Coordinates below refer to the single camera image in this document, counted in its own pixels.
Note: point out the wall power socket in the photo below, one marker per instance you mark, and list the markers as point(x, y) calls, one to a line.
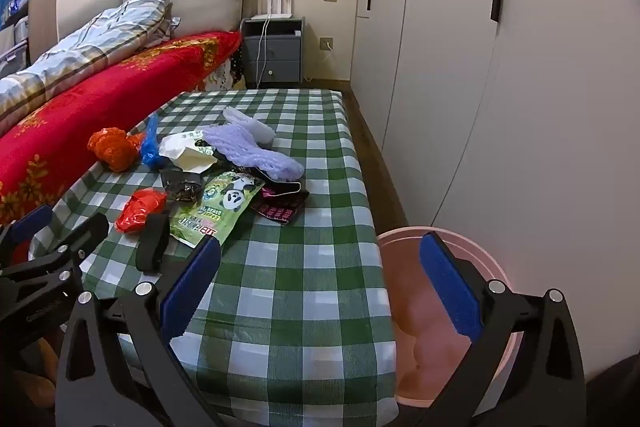
point(326, 44)

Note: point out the dark crumpled foil wrapper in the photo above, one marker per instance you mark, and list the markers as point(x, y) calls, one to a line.
point(182, 186)

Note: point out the red floral blanket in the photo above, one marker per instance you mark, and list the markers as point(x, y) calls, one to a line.
point(43, 155)

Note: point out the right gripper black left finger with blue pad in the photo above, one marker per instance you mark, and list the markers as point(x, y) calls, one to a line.
point(117, 367)

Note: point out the white wardrobe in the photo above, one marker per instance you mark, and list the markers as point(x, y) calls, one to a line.
point(516, 123)

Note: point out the green white checkered tablecloth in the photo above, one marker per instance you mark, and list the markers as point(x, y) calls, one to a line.
point(295, 329)

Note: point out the white router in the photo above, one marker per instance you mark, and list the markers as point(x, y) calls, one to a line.
point(274, 10)

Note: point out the white foam net sleeve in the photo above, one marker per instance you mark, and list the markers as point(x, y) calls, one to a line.
point(261, 133)

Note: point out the pink plastic bin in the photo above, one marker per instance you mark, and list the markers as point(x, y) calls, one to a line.
point(428, 347)

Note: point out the red plastic wrapper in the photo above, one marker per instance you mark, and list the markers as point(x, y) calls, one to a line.
point(141, 204)

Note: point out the orange crumpled plastic bag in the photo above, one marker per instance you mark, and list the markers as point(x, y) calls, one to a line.
point(116, 148)

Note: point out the purple foam net sleeve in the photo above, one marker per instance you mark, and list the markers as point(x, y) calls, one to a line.
point(238, 145)

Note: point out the white green paper wrapper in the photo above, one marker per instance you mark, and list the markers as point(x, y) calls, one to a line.
point(188, 151)

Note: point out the blue plaid quilt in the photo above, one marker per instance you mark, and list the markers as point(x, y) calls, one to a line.
point(107, 39)

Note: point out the green panda snack bag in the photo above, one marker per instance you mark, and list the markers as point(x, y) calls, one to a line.
point(224, 199)

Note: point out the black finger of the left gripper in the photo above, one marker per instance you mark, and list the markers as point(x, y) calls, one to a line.
point(154, 240)

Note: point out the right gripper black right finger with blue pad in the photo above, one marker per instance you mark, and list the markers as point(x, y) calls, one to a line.
point(546, 386)

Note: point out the grey bedside cabinet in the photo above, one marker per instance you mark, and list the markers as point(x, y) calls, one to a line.
point(272, 50)

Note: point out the dark magenta snack wrapper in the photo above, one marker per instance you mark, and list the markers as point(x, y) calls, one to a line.
point(280, 201)

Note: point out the wooden shelf unit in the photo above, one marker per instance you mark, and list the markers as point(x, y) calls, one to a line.
point(28, 28)

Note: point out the blue plastic bag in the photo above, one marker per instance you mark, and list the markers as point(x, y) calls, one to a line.
point(150, 148)

